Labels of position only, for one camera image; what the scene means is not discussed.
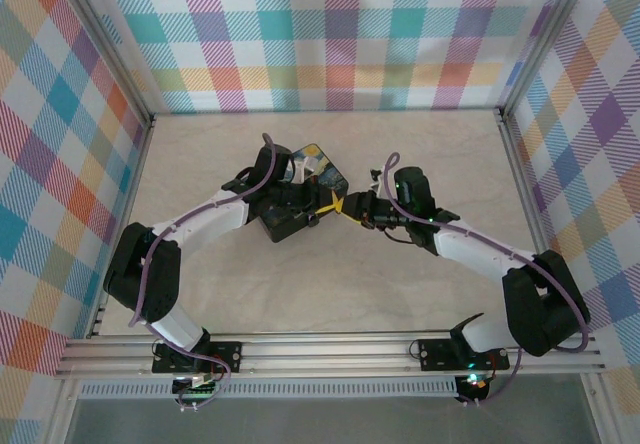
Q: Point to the small silver padlock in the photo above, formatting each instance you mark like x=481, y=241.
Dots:
x=313, y=220

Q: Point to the starry night printed black box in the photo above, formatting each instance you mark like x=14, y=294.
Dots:
x=332, y=176

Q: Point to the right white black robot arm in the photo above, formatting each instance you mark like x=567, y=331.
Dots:
x=535, y=309

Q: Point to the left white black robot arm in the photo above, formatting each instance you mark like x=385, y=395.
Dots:
x=145, y=274

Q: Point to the right orange controller board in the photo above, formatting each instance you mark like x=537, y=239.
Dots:
x=475, y=381

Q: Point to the left green controller board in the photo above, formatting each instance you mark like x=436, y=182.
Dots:
x=197, y=389

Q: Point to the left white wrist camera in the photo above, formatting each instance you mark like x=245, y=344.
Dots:
x=305, y=166

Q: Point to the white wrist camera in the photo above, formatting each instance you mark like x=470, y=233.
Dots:
x=305, y=166
x=377, y=181

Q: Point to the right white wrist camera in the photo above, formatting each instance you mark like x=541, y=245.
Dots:
x=377, y=181

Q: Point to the right aluminium side rail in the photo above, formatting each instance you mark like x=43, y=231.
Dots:
x=522, y=179

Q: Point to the aluminium side rail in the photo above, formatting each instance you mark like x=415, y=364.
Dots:
x=522, y=179
x=127, y=194

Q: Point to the long aluminium mounting rail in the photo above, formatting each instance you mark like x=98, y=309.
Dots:
x=325, y=351

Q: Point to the left aluminium side rail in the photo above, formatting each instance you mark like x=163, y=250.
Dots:
x=127, y=194

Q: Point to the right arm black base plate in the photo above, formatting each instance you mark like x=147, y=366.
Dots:
x=435, y=354

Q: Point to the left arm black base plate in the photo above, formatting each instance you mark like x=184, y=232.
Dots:
x=227, y=356

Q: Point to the right aluminium corner post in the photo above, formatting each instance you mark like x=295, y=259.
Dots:
x=537, y=44

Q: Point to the aluminium corner post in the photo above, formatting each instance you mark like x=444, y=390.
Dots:
x=107, y=44
x=537, y=44

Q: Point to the left aluminium corner post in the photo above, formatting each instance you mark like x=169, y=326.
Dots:
x=107, y=44

